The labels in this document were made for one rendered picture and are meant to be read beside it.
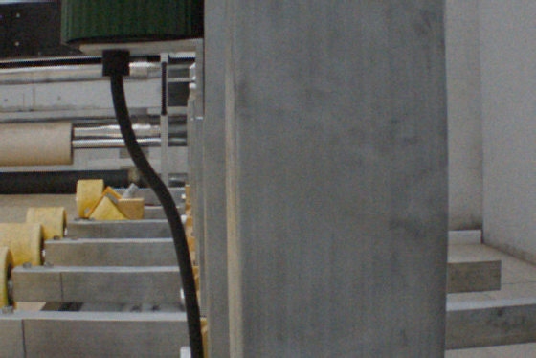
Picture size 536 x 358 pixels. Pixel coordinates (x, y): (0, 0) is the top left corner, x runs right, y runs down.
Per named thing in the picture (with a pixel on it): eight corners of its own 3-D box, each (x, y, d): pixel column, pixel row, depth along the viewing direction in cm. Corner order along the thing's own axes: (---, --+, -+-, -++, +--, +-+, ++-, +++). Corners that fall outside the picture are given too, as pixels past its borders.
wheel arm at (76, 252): (435, 257, 127) (436, 227, 127) (442, 260, 124) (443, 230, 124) (20, 263, 123) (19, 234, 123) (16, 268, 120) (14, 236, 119)
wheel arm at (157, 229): (396, 236, 152) (396, 211, 152) (401, 238, 149) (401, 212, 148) (46, 241, 148) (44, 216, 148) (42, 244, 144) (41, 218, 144)
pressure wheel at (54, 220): (61, 250, 141) (68, 273, 148) (62, 197, 145) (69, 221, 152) (20, 250, 141) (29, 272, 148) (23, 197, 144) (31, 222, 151)
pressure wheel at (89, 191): (101, 193, 216) (103, 225, 220) (103, 172, 222) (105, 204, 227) (74, 193, 215) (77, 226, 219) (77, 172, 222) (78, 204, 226)
